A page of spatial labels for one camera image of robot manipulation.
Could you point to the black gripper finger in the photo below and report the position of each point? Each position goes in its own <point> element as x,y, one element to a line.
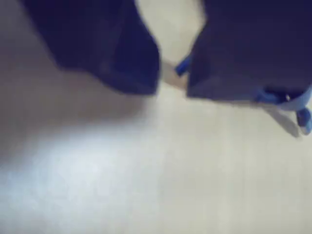
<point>104,44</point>
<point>248,48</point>

